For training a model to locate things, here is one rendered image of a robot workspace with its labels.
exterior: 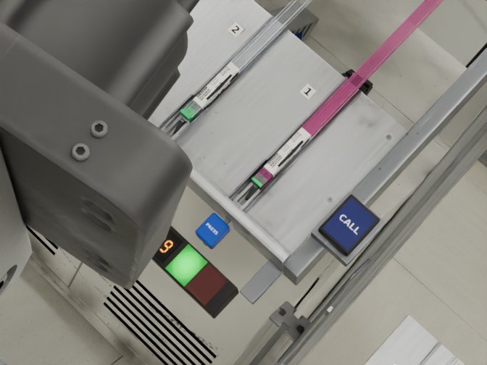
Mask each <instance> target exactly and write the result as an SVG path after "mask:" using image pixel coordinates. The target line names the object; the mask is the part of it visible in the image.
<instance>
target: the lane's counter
mask: <svg viewBox="0 0 487 365"><path fill-rule="evenodd" d="M182 243H183V241H182V240H181V239H180V238H179V237H178V236H177V235H176V234H175V233H174V232H173V231H172V230H171V229H169V232H168V234H167V237H166V239H165V241H164V242H163V243H162V244H161V246H160V247H159V249H158V251H157V252H156V253H155V254H154V256H156V257H157V258H158V259H159V260H160V261H161V262H162V263H164V262H165V260H166V259H167V258H168V257H169V256H170V255H171V254H172V253H173V252H174V251H175V250H176V249H177V248H178V247H179V246H180V245H181V244H182Z"/></svg>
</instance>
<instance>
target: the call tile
mask: <svg viewBox="0 0 487 365"><path fill-rule="evenodd" d="M350 198H353V199H354V200H355V201H356V202H357V203H358V204H359V205H360V206H362V207H363V208H364V209H365V210H366V211H368V212H369V213H370V214H371V215H372V216H373V217H374V218H376V219H377V220H376V221H375V222H374V223H373V224H372V225H371V226H370V227H369V229H368V230H367V231H366V232H365V233H364V234H363V235H362V236H361V237H360V238H359V240H358V241H357V242H356V243H355V244H354V245H353V246H352V247H351V248H350V249H349V250H348V251H347V250H346V249H345V248H344V247H343V246H342V245H340V244H339V243H338V242H337V241H336V240H335V239H333V238H332V237H331V236H330V235H329V234H328V233H327V232H326V231H324V229H323V228H324V226H325V225H326V224H327V223H328V222H329V221H330V220H331V219H332V218H333V217H334V216H335V215H336V213H337V212H338V211H339V210H340V209H341V208H342V207H343V206H344V205H345V204H346V202H347V201H348V200H349V199H350ZM379 221H380V219H379V218H378V217H377V216H376V215H374V214H373V213H372V212H371V211H370V210H369V209H368V208H367V207H366V206H365V205H364V204H362V203H361V202H360V201H359V200H358V199H356V198H355V197H354V196H353V195H352V194H351V195H350V196H349V197H348V198H347V199H346V200H345V201H344V202H343V203H342V204H341V205H340V206H339V207H338V208H337V209H336V210H335V211H334V212H333V213H332V214H331V215H330V216H329V218H328V219H327V220H326V221H325V222H324V223H323V224H322V225H321V226H320V227H319V230H318V231H319V232H320V233H321V234H322V235H323V236H324V237H325V238H327V239H328V240H329V241H330V242H331V243H332V244H333V245H334V246H335V247H336V248H337V249H338V250H340V251H341V252H342V253H343V254H344V255H345V256H348V255H349V254H350V253H351V252H352V251H353V250H354V249H355V248H356V247H357V246H358V245H359V244H360V243H361V242H362V241H363V240H364V239H365V237H366V236H367V235H368V234H369V233H370V232H371V231H372V230H373V228H374V227H375V226H376V225H377V224H378V223H379Z"/></svg>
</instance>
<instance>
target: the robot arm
mask: <svg viewBox="0 0 487 365"><path fill-rule="evenodd" d="M199 1H200V0H0V146H1V150H2V153H3V155H4V159H5V162H6V165H7V169H8V171H9V176H10V178H11V181H12V184H13V188H14V191H15V194H16V197H17V201H18V204H19V206H20V211H21V213H22V217H23V219H24V223H25V224H26V225H27V226H29V227H31V228H32V229H34V230H35V231H36V232H38V233H40V234H41V235H42V236H44V237H45V238H47V239H48V240H50V241H51V242H52V243H54V244H56V245H57V246H59V247H60V248H62V249H63V250H65V251H66V252H68V253H69V254H70V255H72V256H74V257H75V258H76V259H78V260H79V261H81V262H83V263H84V264H85V265H87V266H88V267H90V268H92V269H93V270H94V271H95V272H97V273H99V274H100V275H101V276H103V277H105V278H107V279H108V280H110V281H111V282H113V283H115V284H116V285H119V286H120V287H122V288H125V289H129V290H130V289H131V288H132V286H133V285H134V284H135V282H136V280H137V279H138V278H139V276H140V275H141V273H142V272H143V270H144V269H145V268H146V266H147V265H148V263H149V262H150V261H151V259H152V258H153V256H154V254H155V253H156V252H157V251H158V249H159V247H160V246H161V244H162V243H163V242H164V241H165V239H166V237H167V234H168V232H169V229H170V226H171V224H172V221H173V218H174V216H175V213H176V211H177V208H178V205H179V203H180V200H181V198H182V195H183V192H184V190H185V188H186V185H187V182H188V179H189V177H190V175H191V172H192V169H193V165H192V163H191V160H190V159H189V158H188V156H187V154H186V153H185V152H184V150H183V149H182V148H181V147H180V146H179V145H178V144H177V143H176V142H175V141H174V140H173V139H172V138H171V137H169V136H168V135H167V134H166V133H164V132H163V131H162V130H160V129H159V128H158V127H157V126H155V125H154V124H152V123H151V122H150V121H148V119H149V118H150V116H151V115H152V114H153V113H154V111H155V110H156V108H157V107H158V106H159V104H160V103H161V102H162V100H163V99H164V97H165V96H166V95H167V94H168V92H169V91H170V89H171V88H172V87H173V86H174V84H175V83H176V81H177V80H178V78H179V77H180V73H179V70H178V66H179V65H180V63H181V62H182V61H183V59H184V57H185V55H186V52H187V49H188V35H187V31H188V29H189V28H190V27H191V26H192V24H193V18H192V16H191V15H190V13H191V11H192V10H193V8H194V7H195V6H196V5H197V4H198V3H199Z"/></svg>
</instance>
